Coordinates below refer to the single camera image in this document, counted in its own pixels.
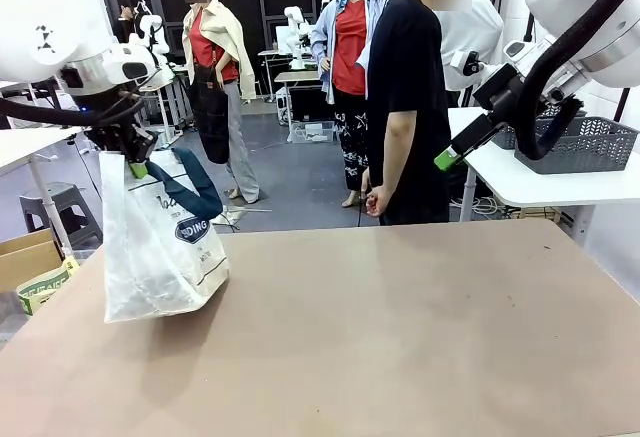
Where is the black slanted tripod leg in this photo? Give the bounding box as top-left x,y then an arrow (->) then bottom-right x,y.
615,85 -> 632,124

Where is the person's right hand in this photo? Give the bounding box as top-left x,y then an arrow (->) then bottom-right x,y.
367,185 -> 397,219

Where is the grey plastic step stool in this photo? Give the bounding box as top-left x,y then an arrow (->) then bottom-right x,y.
18,182 -> 107,250

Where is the translucent navy-handled shopping bag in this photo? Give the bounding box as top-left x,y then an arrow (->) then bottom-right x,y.
98,147 -> 231,324

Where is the small wooden background desk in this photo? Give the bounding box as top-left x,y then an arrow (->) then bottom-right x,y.
273,70 -> 322,104

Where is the black arm cable sleeve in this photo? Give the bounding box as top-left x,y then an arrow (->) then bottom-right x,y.
0,87 -> 147,132
513,0 -> 627,162

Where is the mannequin with cream jacket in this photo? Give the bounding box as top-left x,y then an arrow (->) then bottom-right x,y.
178,0 -> 262,206

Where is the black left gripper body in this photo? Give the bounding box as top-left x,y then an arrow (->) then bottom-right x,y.
91,123 -> 160,164

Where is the green and white carton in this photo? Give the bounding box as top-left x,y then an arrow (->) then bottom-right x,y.
16,255 -> 82,317

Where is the person's right forearm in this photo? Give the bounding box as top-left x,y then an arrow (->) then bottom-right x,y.
380,109 -> 419,193

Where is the clear plastic storage bin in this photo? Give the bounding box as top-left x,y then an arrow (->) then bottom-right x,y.
286,120 -> 336,145

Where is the black right arm cable sleeve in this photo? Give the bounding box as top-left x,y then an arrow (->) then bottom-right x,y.
513,0 -> 627,162

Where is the metal mannequin base plate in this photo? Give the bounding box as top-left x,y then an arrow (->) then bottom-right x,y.
214,203 -> 247,228

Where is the background person in black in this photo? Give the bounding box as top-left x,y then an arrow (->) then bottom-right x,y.
117,0 -> 142,44

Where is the white side table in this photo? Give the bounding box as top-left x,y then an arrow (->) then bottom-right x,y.
0,126 -> 84,261
446,105 -> 640,246

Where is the person in red top, blue shirt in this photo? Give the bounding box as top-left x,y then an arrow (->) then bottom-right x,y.
310,0 -> 392,209

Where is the wooden background work desk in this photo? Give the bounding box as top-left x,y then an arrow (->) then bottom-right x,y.
138,76 -> 195,139

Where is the person in black t-shirt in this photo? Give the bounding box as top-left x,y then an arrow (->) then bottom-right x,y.
366,0 -> 475,227

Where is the black left arm cable sleeve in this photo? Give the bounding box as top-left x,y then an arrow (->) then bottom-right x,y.
0,87 -> 147,132

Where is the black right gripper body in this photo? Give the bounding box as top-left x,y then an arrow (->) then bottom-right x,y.
471,62 -> 532,127

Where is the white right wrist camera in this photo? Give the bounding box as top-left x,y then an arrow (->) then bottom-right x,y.
448,48 -> 490,79

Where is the brown cardboard box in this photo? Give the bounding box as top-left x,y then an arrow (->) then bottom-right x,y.
0,228 -> 65,294

